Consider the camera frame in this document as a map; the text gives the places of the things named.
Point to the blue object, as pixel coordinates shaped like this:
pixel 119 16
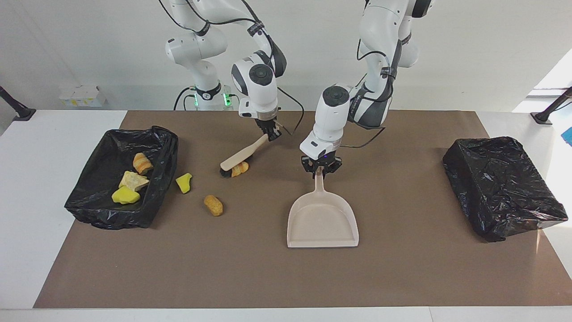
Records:
pixel 569 136

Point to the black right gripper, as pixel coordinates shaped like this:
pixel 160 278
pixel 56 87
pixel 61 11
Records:
pixel 267 124

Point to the beige plastic dustpan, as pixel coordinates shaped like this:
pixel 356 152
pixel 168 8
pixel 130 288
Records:
pixel 321 223

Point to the striped bread roll piece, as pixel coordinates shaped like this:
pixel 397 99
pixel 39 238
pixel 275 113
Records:
pixel 143 163

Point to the black bag-lined trash bin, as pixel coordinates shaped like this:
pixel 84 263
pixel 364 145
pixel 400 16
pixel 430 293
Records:
pixel 500 188
pixel 94 205

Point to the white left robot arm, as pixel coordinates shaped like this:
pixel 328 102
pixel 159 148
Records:
pixel 333 116

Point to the pale yellow crust piece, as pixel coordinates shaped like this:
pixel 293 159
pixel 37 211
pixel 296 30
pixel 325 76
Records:
pixel 132 180

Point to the white socket box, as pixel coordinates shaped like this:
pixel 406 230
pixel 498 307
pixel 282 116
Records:
pixel 82 96

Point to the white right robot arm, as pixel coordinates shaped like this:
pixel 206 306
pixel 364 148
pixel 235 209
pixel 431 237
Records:
pixel 259 89

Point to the brown table mat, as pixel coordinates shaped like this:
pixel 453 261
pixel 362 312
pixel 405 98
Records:
pixel 286 277

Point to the yellow sponge piece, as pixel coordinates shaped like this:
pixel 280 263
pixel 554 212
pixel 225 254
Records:
pixel 183 183
pixel 125 196

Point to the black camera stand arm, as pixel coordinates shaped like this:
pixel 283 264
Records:
pixel 543 118
pixel 22 114

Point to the brown breaded nugget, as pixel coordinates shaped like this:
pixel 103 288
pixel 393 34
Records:
pixel 213 205

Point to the orange croissant bread piece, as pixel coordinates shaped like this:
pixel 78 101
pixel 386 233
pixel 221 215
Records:
pixel 241 169

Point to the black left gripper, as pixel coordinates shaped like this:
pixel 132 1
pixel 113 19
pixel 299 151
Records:
pixel 322 162

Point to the beige hand brush black bristles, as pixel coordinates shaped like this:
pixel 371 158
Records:
pixel 241 156

